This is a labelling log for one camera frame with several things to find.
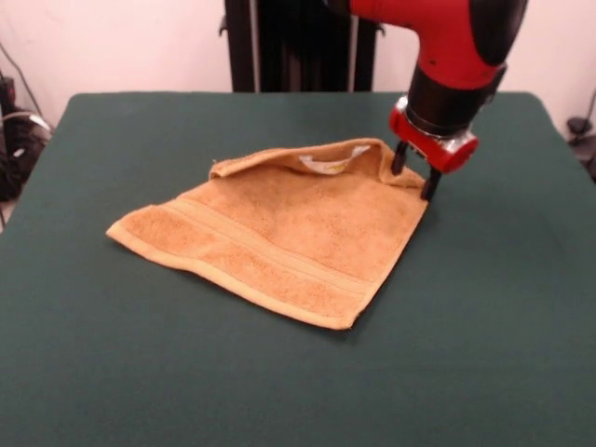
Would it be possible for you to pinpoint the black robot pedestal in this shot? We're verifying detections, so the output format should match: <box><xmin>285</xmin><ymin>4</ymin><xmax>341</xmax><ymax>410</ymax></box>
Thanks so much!
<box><xmin>218</xmin><ymin>0</ymin><xmax>387</xmax><ymax>93</ymax></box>

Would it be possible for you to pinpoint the black power brick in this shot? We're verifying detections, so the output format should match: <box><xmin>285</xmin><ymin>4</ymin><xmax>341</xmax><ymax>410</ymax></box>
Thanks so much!
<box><xmin>0</xmin><ymin>75</ymin><xmax>18</xmax><ymax>113</ymax></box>

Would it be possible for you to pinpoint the black cable bundle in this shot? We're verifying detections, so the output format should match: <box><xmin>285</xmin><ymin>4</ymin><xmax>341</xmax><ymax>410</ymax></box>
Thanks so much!
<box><xmin>0</xmin><ymin>41</ymin><xmax>53</xmax><ymax>234</ymax></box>

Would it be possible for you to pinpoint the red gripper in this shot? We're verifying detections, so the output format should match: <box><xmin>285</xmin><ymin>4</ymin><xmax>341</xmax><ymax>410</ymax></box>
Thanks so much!
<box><xmin>389</xmin><ymin>98</ymin><xmax>480</xmax><ymax>202</ymax></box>

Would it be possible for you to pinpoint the tan terry towel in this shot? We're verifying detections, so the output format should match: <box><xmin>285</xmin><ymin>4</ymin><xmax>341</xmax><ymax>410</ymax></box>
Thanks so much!
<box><xmin>105</xmin><ymin>136</ymin><xmax>429</xmax><ymax>332</ymax></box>

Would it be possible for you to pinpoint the black power adapter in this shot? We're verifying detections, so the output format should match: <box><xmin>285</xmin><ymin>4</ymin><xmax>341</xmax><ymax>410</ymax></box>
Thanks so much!
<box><xmin>565</xmin><ymin>88</ymin><xmax>596</xmax><ymax>183</ymax></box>

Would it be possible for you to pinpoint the dark green table cloth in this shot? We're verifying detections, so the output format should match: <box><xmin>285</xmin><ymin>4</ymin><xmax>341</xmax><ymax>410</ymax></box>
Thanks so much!
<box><xmin>0</xmin><ymin>91</ymin><xmax>596</xmax><ymax>447</ymax></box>

